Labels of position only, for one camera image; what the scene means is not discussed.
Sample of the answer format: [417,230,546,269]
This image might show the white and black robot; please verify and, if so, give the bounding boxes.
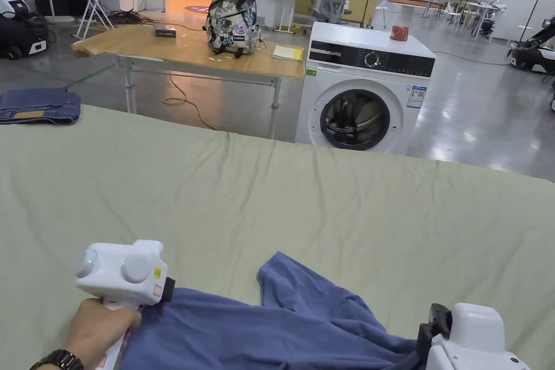
[504,16,555,75]
[0,0,49,61]

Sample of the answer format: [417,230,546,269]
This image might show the bed with pale green sheet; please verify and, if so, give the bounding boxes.
[0,103,555,370]

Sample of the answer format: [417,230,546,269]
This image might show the table with cardboard top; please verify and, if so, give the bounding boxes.
[70,0,307,140]

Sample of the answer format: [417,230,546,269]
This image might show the blue shirt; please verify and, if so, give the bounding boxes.
[116,250,431,370]

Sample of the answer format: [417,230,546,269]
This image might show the person's left hand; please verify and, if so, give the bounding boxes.
[60,297,144,357]

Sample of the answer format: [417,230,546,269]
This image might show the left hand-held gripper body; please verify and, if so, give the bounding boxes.
[75,239,177,370]

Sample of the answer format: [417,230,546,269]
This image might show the folded blue jeans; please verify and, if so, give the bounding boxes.
[0,87,83,126]

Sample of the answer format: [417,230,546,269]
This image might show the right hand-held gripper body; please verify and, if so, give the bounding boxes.
[417,302,528,370]

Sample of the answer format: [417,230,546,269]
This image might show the yellow cable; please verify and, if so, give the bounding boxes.
[162,72,223,132]

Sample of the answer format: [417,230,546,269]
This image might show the white washing machine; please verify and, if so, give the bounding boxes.
[294,21,437,157]

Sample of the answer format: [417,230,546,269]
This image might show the person's left forearm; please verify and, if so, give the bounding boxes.
[28,347,105,370]

